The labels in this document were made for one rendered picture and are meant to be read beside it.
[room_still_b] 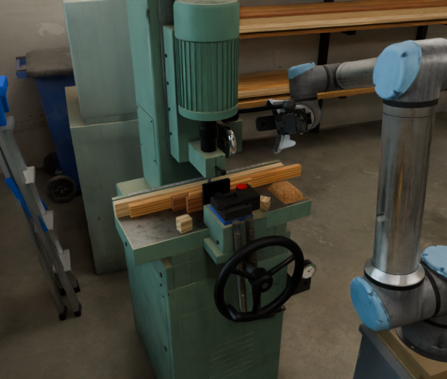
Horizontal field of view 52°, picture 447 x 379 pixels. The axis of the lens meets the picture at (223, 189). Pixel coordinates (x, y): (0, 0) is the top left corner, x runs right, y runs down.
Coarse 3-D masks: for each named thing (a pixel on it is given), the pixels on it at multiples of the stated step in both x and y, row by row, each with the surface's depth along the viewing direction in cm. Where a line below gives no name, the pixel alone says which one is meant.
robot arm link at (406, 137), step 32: (384, 64) 99; (416, 64) 93; (384, 96) 99; (416, 96) 96; (384, 128) 104; (416, 128) 99; (384, 160) 106; (416, 160) 102; (384, 192) 109; (416, 192) 105; (384, 224) 111; (416, 224) 109; (384, 256) 114; (416, 256) 114; (352, 288) 125; (384, 288) 115; (416, 288) 115; (384, 320) 116; (416, 320) 120
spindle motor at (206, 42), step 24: (192, 0) 119; (216, 0) 119; (192, 24) 115; (216, 24) 115; (192, 48) 119; (216, 48) 118; (192, 72) 122; (216, 72) 122; (192, 96) 126; (216, 96) 125
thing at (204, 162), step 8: (192, 144) 145; (200, 144) 145; (192, 152) 145; (200, 152) 140; (216, 152) 140; (192, 160) 147; (200, 160) 141; (208, 160) 137; (216, 160) 139; (224, 160) 140; (200, 168) 142; (208, 168) 139; (224, 168) 141; (208, 176) 140
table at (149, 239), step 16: (272, 208) 144; (288, 208) 145; (304, 208) 149; (128, 224) 136; (144, 224) 136; (160, 224) 136; (176, 224) 136; (192, 224) 136; (272, 224) 145; (128, 240) 129; (144, 240) 129; (160, 240) 129; (176, 240) 131; (192, 240) 134; (208, 240) 134; (144, 256) 128; (160, 256) 131; (224, 256) 129
